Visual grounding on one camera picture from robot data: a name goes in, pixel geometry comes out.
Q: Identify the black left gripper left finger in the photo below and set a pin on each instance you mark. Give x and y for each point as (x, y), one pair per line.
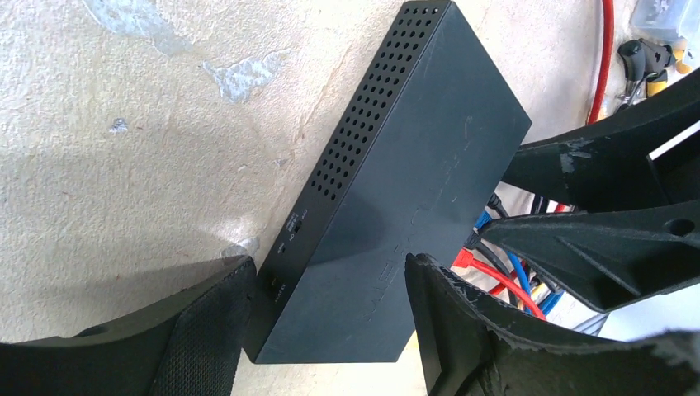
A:
(186, 344)

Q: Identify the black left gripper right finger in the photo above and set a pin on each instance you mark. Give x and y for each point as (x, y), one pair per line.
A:
(474, 344)

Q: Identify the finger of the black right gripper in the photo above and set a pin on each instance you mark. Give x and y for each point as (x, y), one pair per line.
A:
(604, 166)
(608, 260)

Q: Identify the black network switch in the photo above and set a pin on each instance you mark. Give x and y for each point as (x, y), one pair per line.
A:
(416, 154)

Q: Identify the black yellow pliers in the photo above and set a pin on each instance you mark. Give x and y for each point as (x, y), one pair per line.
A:
(646, 68)

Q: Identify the clear plastic parts box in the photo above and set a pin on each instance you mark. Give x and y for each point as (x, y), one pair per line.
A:
(667, 20)

